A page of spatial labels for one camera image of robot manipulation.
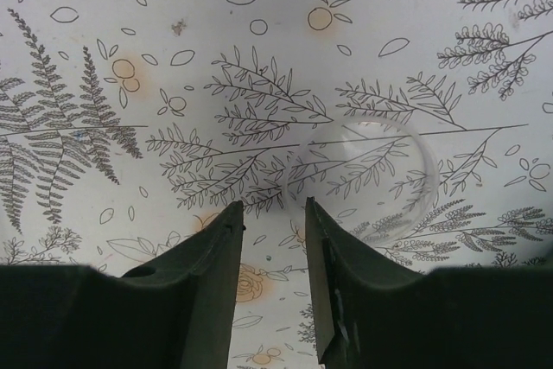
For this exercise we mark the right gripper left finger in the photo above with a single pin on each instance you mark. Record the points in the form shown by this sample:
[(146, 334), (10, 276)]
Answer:
[(175, 311)]

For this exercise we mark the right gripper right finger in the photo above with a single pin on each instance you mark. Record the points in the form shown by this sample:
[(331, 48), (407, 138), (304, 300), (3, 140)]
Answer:
[(370, 312)]

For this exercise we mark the clear plastic tube lid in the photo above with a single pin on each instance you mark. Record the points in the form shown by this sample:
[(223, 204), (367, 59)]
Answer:
[(375, 177)]

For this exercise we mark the floral table cloth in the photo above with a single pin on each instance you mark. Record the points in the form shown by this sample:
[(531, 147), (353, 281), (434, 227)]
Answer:
[(217, 93)]

